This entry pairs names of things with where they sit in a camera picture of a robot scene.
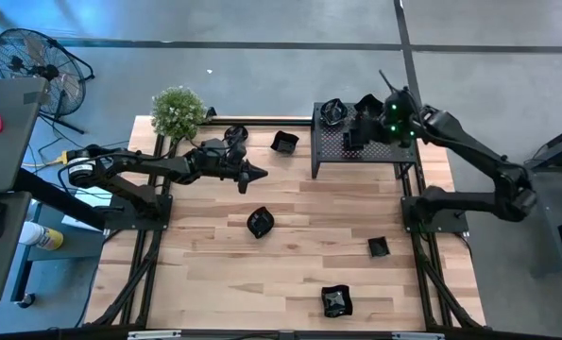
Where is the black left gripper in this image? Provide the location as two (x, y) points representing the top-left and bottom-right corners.
(188, 144), (268, 195)

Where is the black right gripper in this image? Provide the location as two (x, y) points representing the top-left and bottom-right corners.
(342, 112), (390, 153)

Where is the black scalloped mini bowl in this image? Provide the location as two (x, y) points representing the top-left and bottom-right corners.
(319, 97), (349, 128)

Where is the black leaf-shaped mini plate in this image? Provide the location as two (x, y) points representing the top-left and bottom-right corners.
(246, 205), (276, 240)

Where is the black round wavy mini plate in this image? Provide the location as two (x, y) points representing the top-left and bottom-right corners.
(222, 124), (250, 146)

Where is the black hexagonal mini bowl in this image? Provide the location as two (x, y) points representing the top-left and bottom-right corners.
(269, 129), (301, 155)

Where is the black wavy square mini plate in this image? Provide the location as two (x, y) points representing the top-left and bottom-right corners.
(320, 283), (354, 319)

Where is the black perforated metal stand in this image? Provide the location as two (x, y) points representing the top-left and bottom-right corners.
(310, 101), (419, 180)

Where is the green potted plant black pot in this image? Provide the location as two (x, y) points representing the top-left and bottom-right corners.
(150, 86), (209, 143)

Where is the black diagonal bar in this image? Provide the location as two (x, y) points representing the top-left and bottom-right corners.
(13, 167), (107, 232)

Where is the white yellow spray can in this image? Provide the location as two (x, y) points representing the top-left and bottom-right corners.
(17, 220), (65, 251)

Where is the black floor fan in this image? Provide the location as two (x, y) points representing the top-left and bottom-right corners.
(0, 26), (96, 137)

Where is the grey desk top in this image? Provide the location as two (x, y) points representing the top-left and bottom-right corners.
(0, 76), (49, 195)

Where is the black desk top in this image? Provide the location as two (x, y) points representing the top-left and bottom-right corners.
(0, 191), (32, 309)

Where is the black aluminium rig frame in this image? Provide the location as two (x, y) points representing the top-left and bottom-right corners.
(84, 115), (487, 340)

